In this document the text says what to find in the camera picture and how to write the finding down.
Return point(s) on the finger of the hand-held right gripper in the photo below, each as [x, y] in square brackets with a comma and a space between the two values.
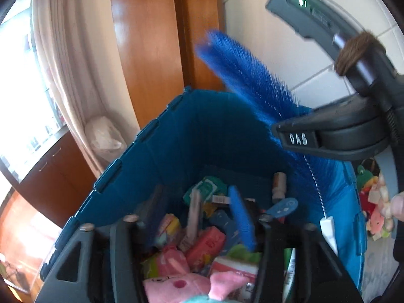
[331, 139]

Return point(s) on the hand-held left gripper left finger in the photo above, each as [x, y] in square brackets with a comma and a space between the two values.
[123, 252]

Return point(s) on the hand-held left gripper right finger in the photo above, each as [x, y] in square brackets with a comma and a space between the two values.
[243, 224]

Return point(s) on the green wet wipes pack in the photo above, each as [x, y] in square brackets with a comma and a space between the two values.
[205, 189]

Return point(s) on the pink pig plush teal body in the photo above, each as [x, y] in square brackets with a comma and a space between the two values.
[176, 287]

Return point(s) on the blue plastic storage bin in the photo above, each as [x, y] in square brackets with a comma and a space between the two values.
[195, 139]

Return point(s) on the blue bottle brush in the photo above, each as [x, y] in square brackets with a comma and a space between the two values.
[246, 79]

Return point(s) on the person's right hand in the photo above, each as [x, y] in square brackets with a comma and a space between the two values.
[398, 206]

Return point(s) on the blue patterned pouch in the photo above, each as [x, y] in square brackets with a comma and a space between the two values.
[224, 227]

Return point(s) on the green soft plush item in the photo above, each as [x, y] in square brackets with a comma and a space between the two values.
[241, 252]

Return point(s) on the pink soft tissue pack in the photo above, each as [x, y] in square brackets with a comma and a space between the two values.
[206, 243]

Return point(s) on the blue plastic toy piece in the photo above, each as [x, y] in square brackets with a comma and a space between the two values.
[282, 208]

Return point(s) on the pink striped cloth pouch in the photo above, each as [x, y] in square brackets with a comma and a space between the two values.
[170, 260]

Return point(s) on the white pink tube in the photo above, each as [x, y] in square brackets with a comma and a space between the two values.
[194, 217]

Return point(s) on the green frog plush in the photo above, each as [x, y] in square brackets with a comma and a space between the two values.
[366, 176]

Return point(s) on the yellow pink small pack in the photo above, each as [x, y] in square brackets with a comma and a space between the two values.
[169, 227]

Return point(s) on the small brown capped bottle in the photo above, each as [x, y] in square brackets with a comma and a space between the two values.
[279, 186]

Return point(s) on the green white tube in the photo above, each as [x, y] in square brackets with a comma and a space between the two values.
[290, 271]

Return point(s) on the small white red box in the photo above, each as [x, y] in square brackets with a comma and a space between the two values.
[375, 195]

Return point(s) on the pink plush toy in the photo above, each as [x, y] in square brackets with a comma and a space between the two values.
[377, 224]

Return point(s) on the dark wooden cabinet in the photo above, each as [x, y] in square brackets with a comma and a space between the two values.
[56, 180]

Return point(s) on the white plastic bag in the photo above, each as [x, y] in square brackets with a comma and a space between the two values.
[102, 137]

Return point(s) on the window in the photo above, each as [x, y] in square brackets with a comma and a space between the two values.
[22, 101]

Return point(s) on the beige curtain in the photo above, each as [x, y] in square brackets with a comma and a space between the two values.
[79, 69]

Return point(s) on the wooden wall column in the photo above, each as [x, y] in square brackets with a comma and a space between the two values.
[157, 38]

